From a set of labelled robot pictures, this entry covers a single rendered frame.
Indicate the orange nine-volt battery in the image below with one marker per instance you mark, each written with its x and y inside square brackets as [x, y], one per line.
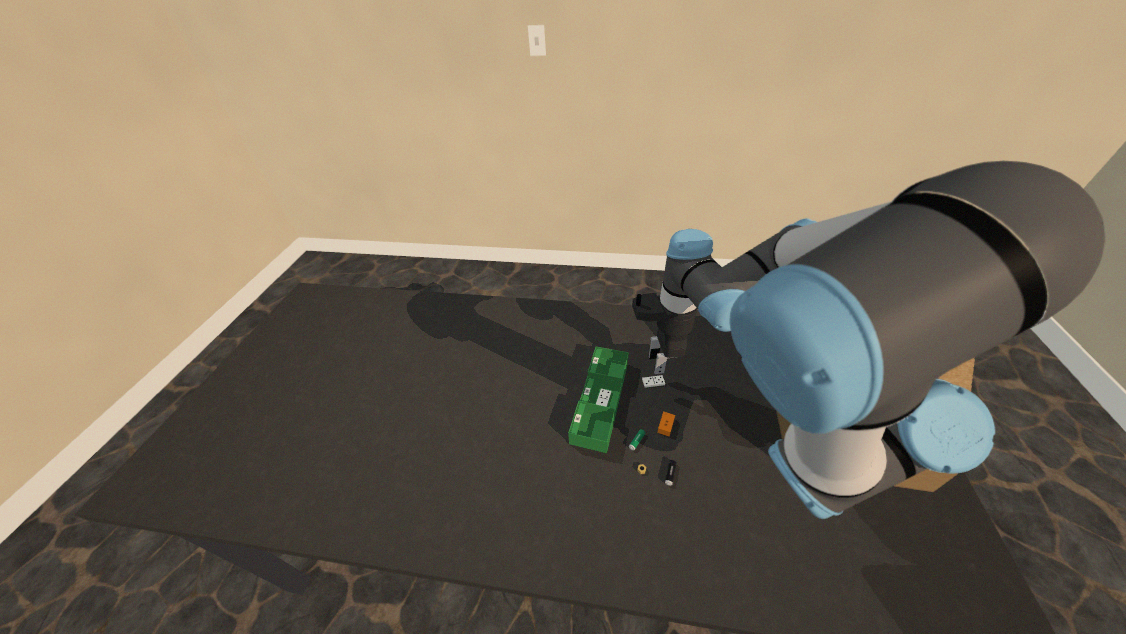
[666, 423]

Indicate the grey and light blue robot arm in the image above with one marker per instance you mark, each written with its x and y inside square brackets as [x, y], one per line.
[849, 338]

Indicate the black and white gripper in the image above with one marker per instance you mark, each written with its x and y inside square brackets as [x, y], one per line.
[675, 318]

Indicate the green rack of bins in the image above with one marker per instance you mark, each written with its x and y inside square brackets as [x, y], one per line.
[593, 421]

